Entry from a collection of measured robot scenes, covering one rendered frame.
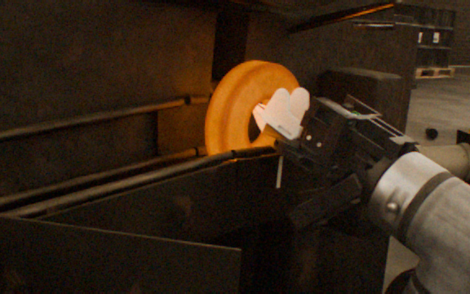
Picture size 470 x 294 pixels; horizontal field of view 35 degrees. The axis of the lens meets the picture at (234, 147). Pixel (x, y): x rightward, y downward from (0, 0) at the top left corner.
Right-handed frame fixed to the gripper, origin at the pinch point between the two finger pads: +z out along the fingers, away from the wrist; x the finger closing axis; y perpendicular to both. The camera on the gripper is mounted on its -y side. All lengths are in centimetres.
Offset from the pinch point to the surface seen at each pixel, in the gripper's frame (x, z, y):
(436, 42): -963, 458, -171
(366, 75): -20.1, -0.2, 5.4
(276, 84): -1.1, 0.1, 4.2
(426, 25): -909, 458, -146
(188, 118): 6.2, 5.5, -3.0
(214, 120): 7.7, 0.3, -0.5
